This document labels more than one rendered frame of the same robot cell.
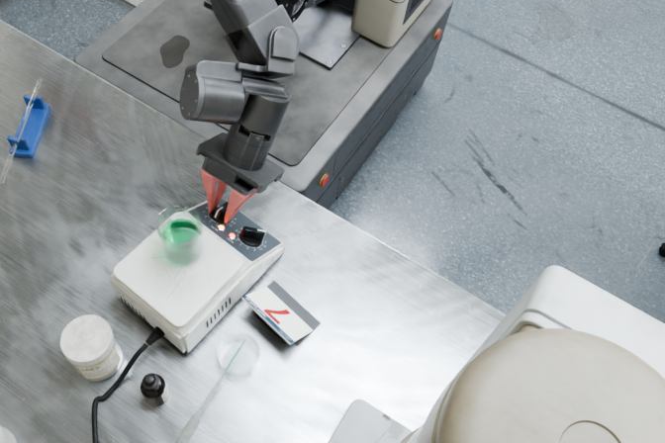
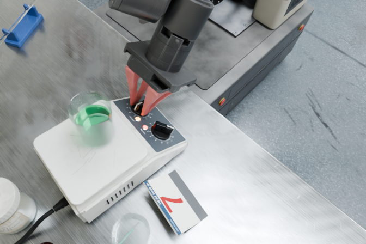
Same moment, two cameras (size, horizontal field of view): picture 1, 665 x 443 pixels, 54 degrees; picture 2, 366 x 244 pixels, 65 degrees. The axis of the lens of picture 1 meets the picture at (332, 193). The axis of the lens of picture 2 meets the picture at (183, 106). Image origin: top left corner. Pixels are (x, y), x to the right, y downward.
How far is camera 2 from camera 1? 0.44 m
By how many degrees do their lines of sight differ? 7
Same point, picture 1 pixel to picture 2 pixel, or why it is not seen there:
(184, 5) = not seen: outside the picture
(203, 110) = not seen: outside the picture
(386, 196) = (255, 118)
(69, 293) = (11, 151)
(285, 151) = (201, 80)
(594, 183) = not seen: outside the picture
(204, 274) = (110, 158)
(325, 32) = (235, 16)
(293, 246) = (195, 144)
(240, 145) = (161, 46)
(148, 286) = (59, 160)
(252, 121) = (175, 22)
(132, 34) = not seen: hidden behind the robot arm
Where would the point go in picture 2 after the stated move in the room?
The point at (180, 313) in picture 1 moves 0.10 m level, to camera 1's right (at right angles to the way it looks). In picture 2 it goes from (79, 192) to (151, 221)
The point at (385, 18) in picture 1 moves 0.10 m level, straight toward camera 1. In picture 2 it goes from (274, 10) to (268, 25)
